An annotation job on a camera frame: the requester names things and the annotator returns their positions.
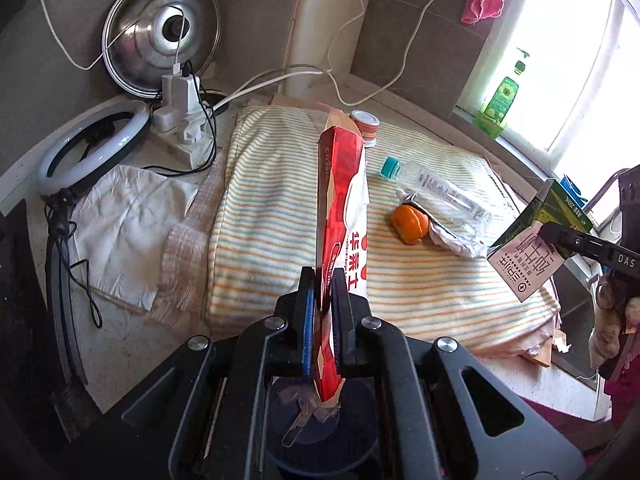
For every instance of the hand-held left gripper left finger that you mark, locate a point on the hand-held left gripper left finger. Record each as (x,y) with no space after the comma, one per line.
(308,310)

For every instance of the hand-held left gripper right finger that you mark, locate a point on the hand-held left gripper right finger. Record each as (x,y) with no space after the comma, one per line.
(341,320)

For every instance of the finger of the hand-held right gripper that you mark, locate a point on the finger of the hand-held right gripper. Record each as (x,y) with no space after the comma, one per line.
(575,241)

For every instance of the green milk carton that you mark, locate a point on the green milk carton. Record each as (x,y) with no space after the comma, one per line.
(530,255)

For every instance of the dark blue waste bin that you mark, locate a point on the dark blue waste bin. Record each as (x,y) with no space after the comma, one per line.
(352,435)

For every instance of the toothpaste tube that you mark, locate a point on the toothpaste tube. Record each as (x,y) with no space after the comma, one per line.
(455,244)

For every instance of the jar with white lid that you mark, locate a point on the jar with white lid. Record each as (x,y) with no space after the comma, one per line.
(367,127)

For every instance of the person's right hand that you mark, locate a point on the person's right hand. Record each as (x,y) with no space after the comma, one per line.
(612,297)

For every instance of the metal faucet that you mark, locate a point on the metal faucet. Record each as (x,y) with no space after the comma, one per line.
(602,195)

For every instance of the blue plastic object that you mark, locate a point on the blue plastic object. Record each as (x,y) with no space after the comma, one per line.
(572,191)

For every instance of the clear plastic wrapper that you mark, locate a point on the clear plastic wrapper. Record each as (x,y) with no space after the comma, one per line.
(300,410)

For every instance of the striped towel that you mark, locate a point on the striped towel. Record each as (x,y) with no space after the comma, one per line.
(270,200)

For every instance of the orange round fruit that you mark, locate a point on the orange round fruit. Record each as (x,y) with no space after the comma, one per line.
(410,222)

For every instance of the pink fringed cloth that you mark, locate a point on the pink fringed cloth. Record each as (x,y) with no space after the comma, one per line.
(185,250)

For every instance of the clear plastic bottle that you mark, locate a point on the clear plastic bottle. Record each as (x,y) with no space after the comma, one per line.
(440,190)

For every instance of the green soap bottle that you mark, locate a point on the green soap bottle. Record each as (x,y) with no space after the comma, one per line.
(500,97)

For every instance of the white cloth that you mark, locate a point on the white cloth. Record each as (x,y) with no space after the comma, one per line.
(125,225)

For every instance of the white power strip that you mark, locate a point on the white power strip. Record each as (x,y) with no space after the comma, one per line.
(175,97)

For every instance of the pink rag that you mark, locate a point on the pink rag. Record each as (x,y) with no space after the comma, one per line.
(482,2)

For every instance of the white pipe column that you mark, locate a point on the white pipe column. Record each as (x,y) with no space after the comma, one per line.
(325,25)

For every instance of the stainless steel pot lid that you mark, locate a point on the stainless steel pot lid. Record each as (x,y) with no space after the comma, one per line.
(135,35)

